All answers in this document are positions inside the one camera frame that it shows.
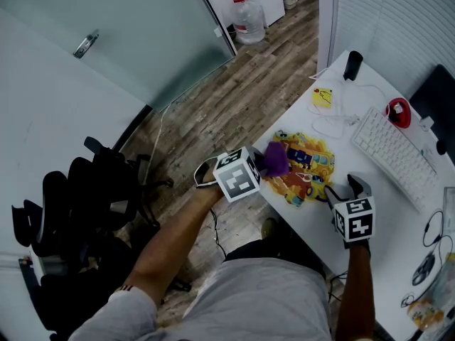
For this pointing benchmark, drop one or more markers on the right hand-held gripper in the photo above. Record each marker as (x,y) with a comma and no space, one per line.
(355,222)

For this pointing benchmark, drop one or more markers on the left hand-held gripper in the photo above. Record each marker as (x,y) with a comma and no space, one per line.
(236,179)

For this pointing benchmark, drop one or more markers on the purple cloth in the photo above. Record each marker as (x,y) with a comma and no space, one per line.
(276,160)

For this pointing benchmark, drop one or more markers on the colourful cartoon mouse pad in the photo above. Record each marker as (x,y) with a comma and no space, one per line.
(305,176)

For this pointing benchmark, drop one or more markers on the person's left forearm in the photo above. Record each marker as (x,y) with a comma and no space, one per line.
(177,240)

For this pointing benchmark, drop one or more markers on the person's right forearm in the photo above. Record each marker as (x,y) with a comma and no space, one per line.
(357,290)

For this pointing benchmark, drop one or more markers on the yellow sticky note pad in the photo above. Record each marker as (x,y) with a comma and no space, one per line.
(322,98)

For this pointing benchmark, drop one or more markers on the person's shoe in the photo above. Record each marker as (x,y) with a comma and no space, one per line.
(269,228)

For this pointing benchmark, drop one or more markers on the white keyboard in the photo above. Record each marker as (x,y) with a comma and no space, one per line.
(394,155)

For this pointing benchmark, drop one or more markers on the person's black shorts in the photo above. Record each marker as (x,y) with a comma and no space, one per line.
(273,252)

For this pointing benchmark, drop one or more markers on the red round tape dispenser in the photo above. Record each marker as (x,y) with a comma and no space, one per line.
(399,112)

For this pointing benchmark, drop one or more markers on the small black round object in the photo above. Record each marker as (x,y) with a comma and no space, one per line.
(441,147)

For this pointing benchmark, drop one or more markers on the grey box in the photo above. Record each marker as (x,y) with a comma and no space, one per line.
(449,208)

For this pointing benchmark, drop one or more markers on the white power adapter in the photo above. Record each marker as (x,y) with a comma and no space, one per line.
(426,123)

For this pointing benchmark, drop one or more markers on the black cylinder speaker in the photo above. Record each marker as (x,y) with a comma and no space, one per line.
(353,65)

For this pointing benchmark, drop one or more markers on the black monitor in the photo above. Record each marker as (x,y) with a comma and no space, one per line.
(437,98)

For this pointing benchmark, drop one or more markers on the clear plastic bag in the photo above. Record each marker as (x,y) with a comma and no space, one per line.
(444,282)

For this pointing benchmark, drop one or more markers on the person's grey shirt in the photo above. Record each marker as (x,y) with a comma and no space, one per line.
(231,304)

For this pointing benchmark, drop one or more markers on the orange snack packet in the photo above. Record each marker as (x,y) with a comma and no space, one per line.
(424,314)

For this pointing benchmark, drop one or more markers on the clear water jug red cap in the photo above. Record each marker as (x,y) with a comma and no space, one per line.
(249,21)

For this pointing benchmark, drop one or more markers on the white water dispenser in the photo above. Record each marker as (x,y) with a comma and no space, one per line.
(272,2)

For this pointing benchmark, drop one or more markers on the white window blinds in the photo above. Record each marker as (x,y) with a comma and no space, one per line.
(394,23)

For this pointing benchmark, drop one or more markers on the black office chair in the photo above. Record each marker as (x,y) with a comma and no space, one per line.
(89,204)

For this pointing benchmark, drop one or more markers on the frosted glass door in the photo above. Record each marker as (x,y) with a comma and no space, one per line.
(124,30)

